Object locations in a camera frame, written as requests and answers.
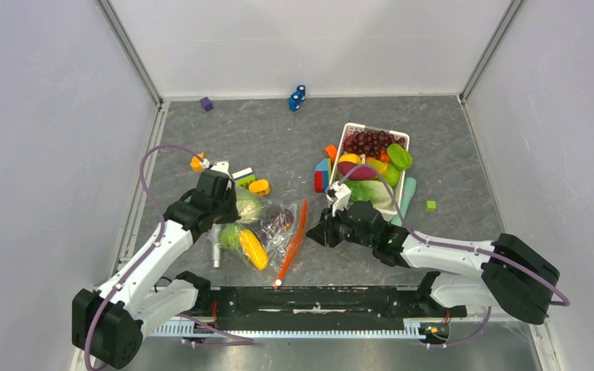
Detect purple toy cube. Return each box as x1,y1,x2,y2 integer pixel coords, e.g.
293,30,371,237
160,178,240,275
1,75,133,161
199,97,214,112

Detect yellow fake starfruit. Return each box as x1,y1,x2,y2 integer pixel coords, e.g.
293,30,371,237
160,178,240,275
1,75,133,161
366,158,388,175

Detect fake green lettuce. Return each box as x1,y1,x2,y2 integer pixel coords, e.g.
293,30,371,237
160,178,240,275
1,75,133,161
345,180,370,202

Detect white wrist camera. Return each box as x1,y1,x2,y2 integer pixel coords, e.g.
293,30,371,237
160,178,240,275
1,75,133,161
326,182,351,216
200,159,230,177

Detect red blue toy block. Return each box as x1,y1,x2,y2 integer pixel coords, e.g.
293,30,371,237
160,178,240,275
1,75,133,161
314,158,332,193

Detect orange toy block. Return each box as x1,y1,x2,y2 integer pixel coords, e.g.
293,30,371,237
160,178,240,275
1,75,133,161
190,152,210,172

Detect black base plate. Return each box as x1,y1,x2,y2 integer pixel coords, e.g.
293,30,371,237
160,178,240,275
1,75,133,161
185,286,467,332

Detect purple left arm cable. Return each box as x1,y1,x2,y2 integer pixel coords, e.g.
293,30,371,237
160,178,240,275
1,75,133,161
82,145,256,371

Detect purple fake sweet potato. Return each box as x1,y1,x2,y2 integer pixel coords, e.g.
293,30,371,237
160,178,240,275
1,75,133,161
336,162,377,181

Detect small green cube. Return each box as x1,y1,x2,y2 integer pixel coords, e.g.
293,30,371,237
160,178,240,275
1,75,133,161
425,200,437,211

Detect small dark purple fruit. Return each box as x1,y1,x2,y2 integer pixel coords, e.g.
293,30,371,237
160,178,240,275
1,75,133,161
266,206,295,233

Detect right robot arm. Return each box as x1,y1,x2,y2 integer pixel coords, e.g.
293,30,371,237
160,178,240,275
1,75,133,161
306,202,569,325

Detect yellow toy cylinder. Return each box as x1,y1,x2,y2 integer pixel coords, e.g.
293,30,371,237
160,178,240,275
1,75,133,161
248,179,271,196

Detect fake green apple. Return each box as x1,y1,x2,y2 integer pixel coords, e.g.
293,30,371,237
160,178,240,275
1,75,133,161
382,163,401,188

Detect small green fake fruit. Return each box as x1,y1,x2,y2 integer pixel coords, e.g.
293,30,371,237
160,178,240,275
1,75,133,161
219,223,242,250

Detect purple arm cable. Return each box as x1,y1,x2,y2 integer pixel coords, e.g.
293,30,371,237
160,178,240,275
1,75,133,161
82,145,256,371
337,163,571,349

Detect fake yellow corn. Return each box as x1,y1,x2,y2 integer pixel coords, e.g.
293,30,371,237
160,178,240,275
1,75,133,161
239,229,269,271

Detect orange toy cup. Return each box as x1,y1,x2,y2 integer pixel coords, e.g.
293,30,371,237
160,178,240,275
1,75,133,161
323,145,338,164

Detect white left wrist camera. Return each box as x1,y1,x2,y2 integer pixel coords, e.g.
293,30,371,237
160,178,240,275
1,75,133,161
200,159,230,177

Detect blue toy car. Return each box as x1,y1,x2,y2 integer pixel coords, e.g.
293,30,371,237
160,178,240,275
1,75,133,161
288,84,306,112

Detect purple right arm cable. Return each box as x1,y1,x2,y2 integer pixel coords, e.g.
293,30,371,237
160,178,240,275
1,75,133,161
337,163,571,349

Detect silver metal cylinder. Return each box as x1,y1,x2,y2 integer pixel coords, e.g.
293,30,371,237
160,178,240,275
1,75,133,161
211,241,222,269

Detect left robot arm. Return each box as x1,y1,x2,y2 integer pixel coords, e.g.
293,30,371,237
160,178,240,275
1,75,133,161
71,162,239,369

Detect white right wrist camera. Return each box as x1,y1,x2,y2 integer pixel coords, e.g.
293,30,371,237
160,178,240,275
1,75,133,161
326,182,351,216

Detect fake green cabbage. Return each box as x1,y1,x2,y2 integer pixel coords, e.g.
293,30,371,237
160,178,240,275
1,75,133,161
236,188,266,224

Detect white green stacked block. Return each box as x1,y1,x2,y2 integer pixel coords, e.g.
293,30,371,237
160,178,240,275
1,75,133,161
231,167,257,189

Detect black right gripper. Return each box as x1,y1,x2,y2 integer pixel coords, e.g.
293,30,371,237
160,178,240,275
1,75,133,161
306,203,375,249

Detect fake yellow lemon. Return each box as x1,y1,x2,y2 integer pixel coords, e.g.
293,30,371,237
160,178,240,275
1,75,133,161
338,153,362,165

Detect clear zip top bag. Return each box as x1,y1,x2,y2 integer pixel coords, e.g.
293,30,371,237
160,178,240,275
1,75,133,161
208,186,308,288

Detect dark red fake grapes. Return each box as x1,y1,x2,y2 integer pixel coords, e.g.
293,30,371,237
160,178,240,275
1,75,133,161
342,129,409,157

